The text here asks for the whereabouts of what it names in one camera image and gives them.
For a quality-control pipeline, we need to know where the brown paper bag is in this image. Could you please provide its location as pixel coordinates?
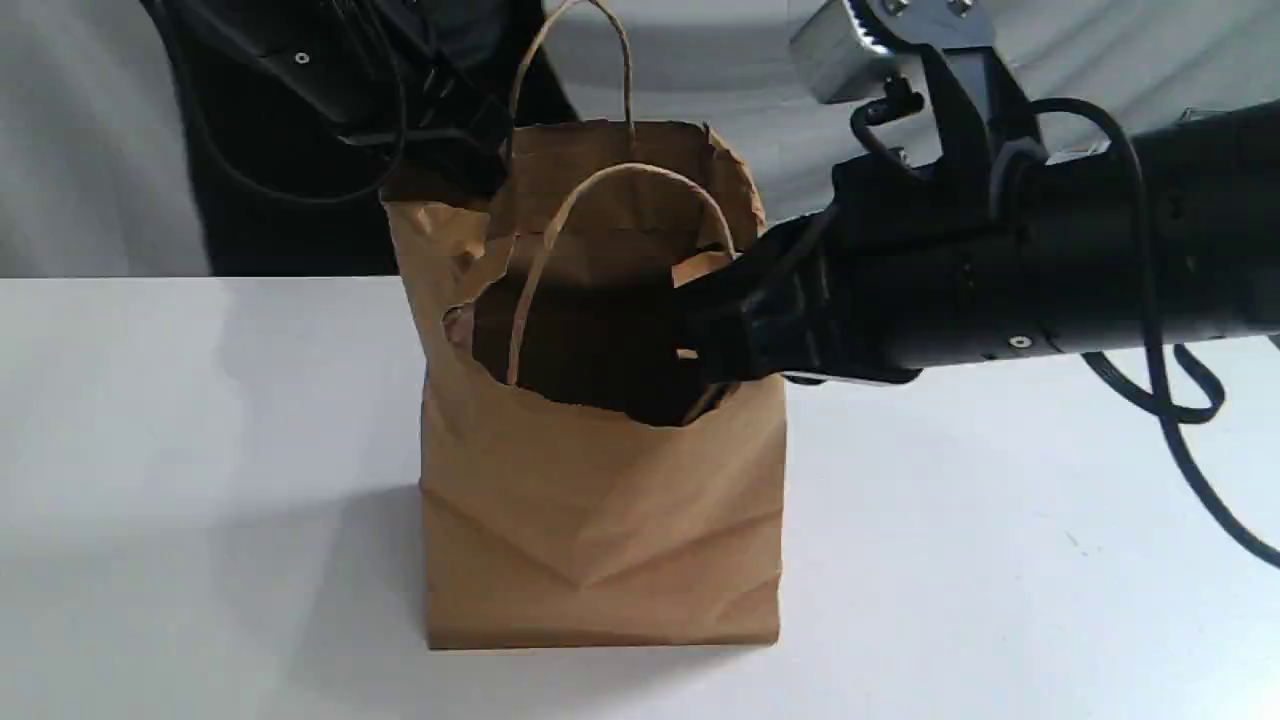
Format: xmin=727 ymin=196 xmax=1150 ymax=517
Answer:
xmin=380 ymin=0 xmax=788 ymax=651

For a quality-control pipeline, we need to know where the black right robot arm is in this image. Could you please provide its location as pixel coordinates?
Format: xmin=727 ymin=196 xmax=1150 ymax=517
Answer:
xmin=675 ymin=102 xmax=1279 ymax=386

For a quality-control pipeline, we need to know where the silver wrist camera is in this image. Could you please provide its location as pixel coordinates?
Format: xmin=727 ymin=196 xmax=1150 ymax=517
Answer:
xmin=788 ymin=1 xmax=995 ymax=105

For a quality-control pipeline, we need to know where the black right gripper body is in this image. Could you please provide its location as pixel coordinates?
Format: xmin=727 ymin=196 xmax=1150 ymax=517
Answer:
xmin=790 ymin=158 xmax=1011 ymax=384

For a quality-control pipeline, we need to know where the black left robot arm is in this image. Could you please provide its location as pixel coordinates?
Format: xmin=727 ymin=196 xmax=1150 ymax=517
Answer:
xmin=150 ymin=1 xmax=513 ymax=196

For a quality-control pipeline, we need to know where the person's black torso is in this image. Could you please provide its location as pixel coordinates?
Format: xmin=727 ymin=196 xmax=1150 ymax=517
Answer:
xmin=143 ymin=1 xmax=547 ymax=277

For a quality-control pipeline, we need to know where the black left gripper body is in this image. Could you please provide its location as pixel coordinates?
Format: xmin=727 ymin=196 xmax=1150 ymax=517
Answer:
xmin=340 ymin=61 xmax=512 ymax=197

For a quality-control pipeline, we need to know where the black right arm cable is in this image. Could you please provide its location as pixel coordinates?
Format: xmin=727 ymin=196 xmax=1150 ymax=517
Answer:
xmin=850 ymin=76 xmax=1280 ymax=569

